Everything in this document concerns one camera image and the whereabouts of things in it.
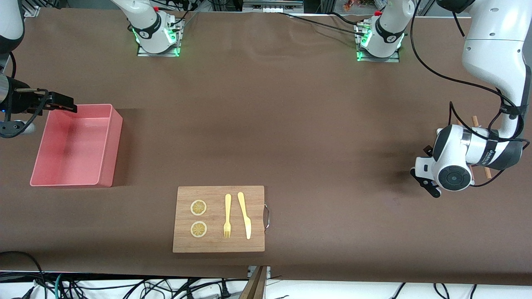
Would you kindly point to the colourful small item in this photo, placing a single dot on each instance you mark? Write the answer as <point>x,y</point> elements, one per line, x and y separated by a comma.
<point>353,5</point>

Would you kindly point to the grey metal device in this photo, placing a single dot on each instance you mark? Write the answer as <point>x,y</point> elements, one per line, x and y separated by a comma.
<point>270,6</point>

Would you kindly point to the yellow plastic fork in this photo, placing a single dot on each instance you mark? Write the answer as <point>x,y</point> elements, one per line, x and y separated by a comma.
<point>227,203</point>

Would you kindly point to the lemon slice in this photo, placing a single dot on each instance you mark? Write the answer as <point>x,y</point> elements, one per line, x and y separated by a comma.
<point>198,207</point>
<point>198,229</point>

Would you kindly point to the pink plastic bin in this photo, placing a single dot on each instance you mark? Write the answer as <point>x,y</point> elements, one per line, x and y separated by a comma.
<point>70,141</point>

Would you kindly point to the wooden cutting board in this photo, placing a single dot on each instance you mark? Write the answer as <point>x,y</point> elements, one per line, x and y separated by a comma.
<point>216,243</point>

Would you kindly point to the yellow plastic knife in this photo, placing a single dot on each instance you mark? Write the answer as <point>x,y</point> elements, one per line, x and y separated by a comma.
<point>245,218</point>

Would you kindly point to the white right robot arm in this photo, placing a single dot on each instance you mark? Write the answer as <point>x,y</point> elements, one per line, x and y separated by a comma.
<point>145,20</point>

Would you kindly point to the small metal bracket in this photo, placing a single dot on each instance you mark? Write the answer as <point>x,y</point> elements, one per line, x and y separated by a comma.
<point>268,272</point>

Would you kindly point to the wooden post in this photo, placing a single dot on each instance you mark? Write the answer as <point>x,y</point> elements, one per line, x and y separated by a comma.
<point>255,286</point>

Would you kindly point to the aluminium frame profile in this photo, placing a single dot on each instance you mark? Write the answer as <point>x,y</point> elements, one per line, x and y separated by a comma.
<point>32,10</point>

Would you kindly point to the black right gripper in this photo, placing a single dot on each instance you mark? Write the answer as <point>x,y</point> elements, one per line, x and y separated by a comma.
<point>21,102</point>

